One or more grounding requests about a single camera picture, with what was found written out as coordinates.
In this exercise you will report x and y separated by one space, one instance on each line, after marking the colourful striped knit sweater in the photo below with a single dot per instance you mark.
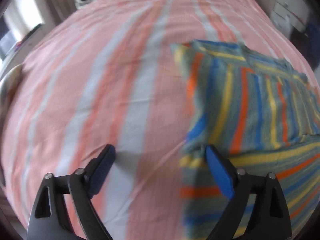
258 112

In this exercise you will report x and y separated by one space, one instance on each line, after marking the grey striped pillow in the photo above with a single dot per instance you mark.
9 85

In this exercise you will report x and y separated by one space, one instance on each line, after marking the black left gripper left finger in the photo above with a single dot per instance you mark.
49 218

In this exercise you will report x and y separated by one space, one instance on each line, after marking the pink white striped bed cover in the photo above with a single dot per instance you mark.
107 75

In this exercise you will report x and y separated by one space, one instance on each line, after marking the window side cabinet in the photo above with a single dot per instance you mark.
11 47

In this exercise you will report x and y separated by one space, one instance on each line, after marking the white bedside desk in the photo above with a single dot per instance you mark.
286 15

